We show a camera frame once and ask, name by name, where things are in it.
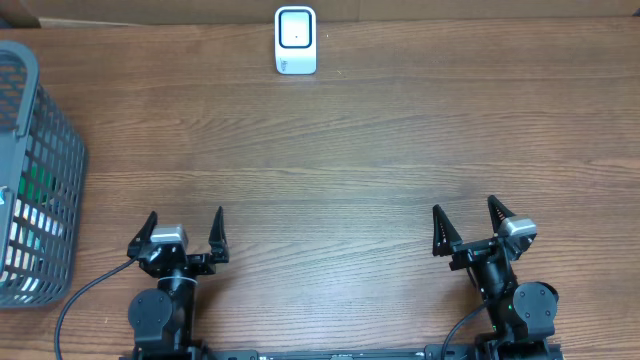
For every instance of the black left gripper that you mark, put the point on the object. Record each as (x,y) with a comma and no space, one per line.
(204,265)

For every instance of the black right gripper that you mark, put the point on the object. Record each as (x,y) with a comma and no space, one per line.
(448,241)

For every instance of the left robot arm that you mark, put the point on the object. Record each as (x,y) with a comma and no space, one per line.
(162,317)

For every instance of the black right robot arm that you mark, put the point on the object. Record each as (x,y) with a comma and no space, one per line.
(521,315)

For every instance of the white barcode scanner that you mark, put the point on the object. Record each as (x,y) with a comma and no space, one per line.
(295,40)

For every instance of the grey plastic mesh basket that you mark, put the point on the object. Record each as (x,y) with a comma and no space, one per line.
(44,162)

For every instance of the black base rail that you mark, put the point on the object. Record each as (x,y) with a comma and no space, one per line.
(340,354)

